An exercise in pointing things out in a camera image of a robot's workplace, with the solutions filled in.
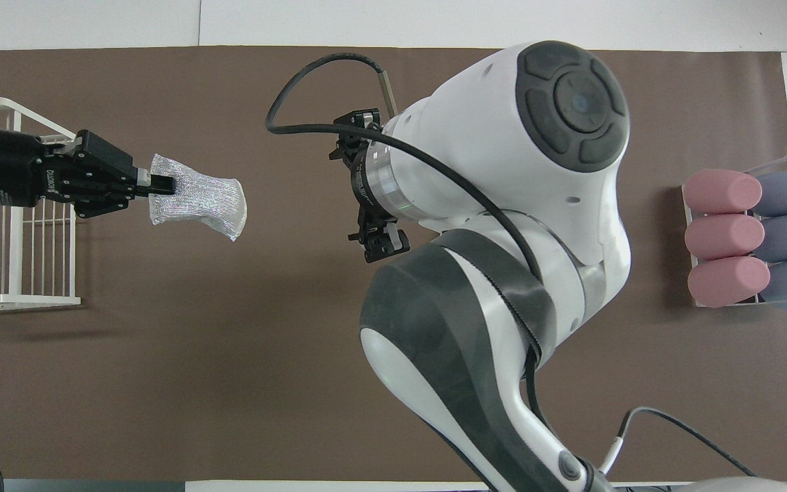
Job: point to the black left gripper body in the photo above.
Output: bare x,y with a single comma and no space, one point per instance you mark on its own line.
4,167

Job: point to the pink plastic cup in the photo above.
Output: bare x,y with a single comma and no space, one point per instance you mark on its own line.
728,281
725,237
721,191

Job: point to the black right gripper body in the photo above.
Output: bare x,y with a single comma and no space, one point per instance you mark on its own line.
359,178

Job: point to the clear plastic packet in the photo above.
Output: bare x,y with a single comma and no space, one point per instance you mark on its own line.
209,198

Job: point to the brown table mat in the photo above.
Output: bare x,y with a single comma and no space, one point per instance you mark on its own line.
195,376

